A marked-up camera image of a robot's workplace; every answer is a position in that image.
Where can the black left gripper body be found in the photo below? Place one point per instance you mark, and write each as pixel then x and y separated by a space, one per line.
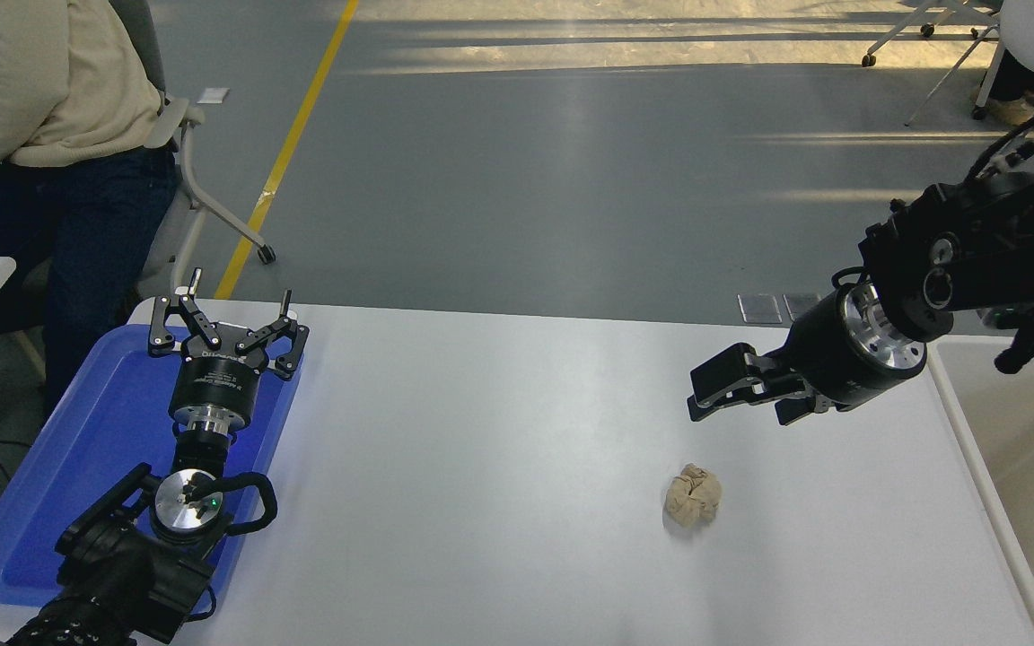
pixel 212 381

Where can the metal floor plate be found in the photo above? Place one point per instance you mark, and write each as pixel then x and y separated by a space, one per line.
pixel 759 309
pixel 800 305

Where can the white frame chair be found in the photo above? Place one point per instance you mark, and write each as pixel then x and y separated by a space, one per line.
pixel 952 81

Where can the crumpled tan paper ball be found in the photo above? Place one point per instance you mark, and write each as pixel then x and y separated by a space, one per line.
pixel 692 498

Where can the grey office chair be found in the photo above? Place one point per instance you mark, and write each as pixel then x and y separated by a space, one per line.
pixel 180 121

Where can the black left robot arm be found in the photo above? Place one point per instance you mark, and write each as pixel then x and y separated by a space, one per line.
pixel 122 574

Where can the blue plastic tray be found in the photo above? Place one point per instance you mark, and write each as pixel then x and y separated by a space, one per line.
pixel 59 467

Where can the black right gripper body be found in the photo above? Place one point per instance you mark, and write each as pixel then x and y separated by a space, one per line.
pixel 822 359

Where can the large pale bin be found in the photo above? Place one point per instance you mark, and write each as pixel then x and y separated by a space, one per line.
pixel 1020 484

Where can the seated person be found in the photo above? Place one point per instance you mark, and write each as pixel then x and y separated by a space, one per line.
pixel 59 81

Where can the rolling chair base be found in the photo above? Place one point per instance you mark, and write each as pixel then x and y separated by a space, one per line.
pixel 907 31

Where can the white floor label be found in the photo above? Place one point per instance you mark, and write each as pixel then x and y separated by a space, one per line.
pixel 213 95

